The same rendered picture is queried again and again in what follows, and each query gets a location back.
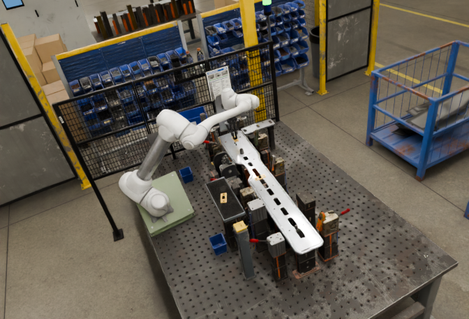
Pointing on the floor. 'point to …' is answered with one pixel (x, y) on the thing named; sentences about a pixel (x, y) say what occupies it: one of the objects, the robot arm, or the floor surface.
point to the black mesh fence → (157, 116)
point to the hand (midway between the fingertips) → (234, 135)
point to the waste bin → (315, 49)
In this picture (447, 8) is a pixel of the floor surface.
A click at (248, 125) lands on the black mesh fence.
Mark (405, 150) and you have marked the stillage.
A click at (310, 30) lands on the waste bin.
